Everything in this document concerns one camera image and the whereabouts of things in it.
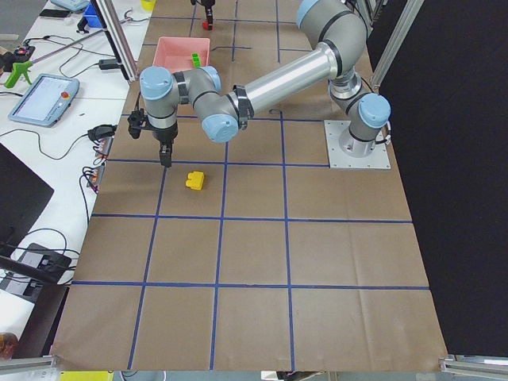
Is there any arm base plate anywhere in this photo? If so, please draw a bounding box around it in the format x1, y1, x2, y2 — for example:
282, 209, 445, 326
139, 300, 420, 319
324, 120, 391, 171

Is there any green toy block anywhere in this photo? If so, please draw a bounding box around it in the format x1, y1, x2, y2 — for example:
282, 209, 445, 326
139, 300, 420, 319
191, 53, 202, 67

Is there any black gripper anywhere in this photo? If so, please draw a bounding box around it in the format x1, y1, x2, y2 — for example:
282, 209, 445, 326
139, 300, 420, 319
128, 110, 178, 168
190, 0, 216, 23

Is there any black monitor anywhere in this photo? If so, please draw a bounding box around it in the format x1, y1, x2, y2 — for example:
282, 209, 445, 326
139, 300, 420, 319
1, 144, 54, 255

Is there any green handled reach grabber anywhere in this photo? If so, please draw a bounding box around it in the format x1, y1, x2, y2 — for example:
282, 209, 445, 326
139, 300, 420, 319
3, 29, 106, 88

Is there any pink plastic box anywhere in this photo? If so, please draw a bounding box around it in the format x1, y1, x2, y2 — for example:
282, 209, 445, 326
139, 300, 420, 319
152, 37, 210, 72

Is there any yellow toy block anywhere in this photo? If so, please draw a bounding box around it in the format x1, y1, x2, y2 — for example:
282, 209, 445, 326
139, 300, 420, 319
185, 171, 206, 191

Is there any aluminium frame post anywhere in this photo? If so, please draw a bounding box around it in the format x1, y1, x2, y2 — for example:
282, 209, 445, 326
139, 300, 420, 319
90, 0, 138, 83

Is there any black power adapter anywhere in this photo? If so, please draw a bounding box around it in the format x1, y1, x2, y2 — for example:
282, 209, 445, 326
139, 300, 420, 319
98, 59, 121, 71

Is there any blue storage bin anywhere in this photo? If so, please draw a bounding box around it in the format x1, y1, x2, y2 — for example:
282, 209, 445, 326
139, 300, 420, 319
83, 2, 102, 29

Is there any teach pendant tablet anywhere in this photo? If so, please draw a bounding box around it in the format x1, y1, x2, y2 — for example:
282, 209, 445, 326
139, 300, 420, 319
8, 74, 80, 127

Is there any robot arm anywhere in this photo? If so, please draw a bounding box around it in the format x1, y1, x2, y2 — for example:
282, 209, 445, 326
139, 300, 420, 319
128, 1, 391, 167

